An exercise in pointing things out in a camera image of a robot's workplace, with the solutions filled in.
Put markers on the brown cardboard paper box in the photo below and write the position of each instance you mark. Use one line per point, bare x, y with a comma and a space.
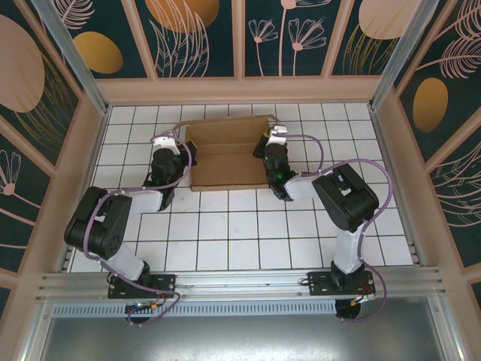
225, 169

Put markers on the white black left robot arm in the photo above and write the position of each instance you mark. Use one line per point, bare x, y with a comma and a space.
139, 199

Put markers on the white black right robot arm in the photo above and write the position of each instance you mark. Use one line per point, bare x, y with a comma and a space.
300, 188

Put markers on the small green circuit board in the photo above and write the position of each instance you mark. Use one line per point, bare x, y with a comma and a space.
144, 306

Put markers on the grey metal sheet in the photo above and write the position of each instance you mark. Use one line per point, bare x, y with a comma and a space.
225, 342

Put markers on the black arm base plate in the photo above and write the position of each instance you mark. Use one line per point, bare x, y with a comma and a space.
165, 286
319, 286

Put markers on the aluminium mounting rail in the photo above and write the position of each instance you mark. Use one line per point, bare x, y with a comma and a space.
240, 286

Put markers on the aluminium side rail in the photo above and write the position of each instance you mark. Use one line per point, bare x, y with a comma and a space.
412, 248
63, 265

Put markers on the aluminium corner post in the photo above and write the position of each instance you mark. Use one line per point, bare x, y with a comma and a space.
405, 56
70, 56

